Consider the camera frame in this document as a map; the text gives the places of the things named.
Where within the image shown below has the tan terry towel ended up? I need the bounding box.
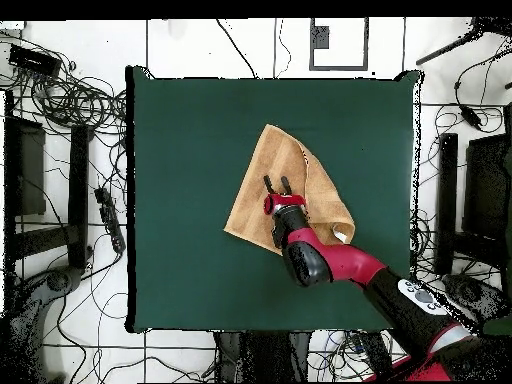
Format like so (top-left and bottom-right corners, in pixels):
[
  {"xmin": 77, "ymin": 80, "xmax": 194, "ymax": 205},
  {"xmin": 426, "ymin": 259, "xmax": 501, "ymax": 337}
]
[{"xmin": 222, "ymin": 123, "xmax": 357, "ymax": 256}]

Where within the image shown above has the black flat power strip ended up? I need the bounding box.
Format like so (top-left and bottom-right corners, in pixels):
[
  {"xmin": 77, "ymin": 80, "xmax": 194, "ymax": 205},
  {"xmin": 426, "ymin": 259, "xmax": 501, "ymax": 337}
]
[{"xmin": 351, "ymin": 330, "xmax": 395, "ymax": 379}]

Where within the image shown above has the dark green table cloth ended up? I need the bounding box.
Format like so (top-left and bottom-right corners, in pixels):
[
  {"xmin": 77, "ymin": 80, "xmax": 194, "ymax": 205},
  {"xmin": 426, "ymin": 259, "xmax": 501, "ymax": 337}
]
[{"xmin": 125, "ymin": 65, "xmax": 425, "ymax": 336}]

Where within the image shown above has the black power adapter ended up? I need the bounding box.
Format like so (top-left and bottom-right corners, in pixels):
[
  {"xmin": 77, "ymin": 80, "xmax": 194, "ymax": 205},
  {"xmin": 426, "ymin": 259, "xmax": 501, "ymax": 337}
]
[{"xmin": 459, "ymin": 104, "xmax": 485, "ymax": 131}]

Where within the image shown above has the black tripod leg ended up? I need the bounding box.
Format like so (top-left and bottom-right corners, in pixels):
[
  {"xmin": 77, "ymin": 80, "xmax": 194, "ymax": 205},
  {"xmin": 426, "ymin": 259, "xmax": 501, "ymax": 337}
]
[{"xmin": 415, "ymin": 17, "xmax": 512, "ymax": 67}]

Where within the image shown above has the grey stand base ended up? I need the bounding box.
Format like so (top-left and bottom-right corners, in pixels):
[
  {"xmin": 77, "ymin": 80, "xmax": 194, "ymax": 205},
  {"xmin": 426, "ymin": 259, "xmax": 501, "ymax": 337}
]
[
  {"xmin": 5, "ymin": 264, "xmax": 87, "ymax": 383},
  {"xmin": 441, "ymin": 272, "xmax": 512, "ymax": 321}
]

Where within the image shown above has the black electronics box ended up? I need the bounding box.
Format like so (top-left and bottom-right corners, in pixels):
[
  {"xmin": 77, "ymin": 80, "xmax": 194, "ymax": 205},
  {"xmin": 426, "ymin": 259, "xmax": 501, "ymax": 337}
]
[{"xmin": 8, "ymin": 43, "xmax": 63, "ymax": 78}]

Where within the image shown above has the grey square floor frame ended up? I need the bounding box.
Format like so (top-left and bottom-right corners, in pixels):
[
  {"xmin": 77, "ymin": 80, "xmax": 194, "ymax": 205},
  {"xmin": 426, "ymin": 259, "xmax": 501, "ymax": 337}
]
[{"xmin": 308, "ymin": 17, "xmax": 370, "ymax": 72}]

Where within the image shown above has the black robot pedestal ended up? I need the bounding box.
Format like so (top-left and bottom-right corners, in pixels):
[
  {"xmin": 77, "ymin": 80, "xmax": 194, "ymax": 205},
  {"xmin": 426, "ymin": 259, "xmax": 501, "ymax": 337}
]
[{"xmin": 213, "ymin": 330, "xmax": 311, "ymax": 383}]

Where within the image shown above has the black stand frame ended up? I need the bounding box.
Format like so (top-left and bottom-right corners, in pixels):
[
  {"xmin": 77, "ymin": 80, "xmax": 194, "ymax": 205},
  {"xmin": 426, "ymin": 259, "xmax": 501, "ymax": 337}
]
[
  {"xmin": 433, "ymin": 103, "xmax": 512, "ymax": 277},
  {"xmin": 3, "ymin": 90, "xmax": 95, "ymax": 281}
]

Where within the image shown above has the tangled black cable bundle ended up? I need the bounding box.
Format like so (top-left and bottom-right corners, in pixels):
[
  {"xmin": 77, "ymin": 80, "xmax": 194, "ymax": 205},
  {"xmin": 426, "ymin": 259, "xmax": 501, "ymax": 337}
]
[{"xmin": 0, "ymin": 31, "xmax": 129, "ymax": 137}]

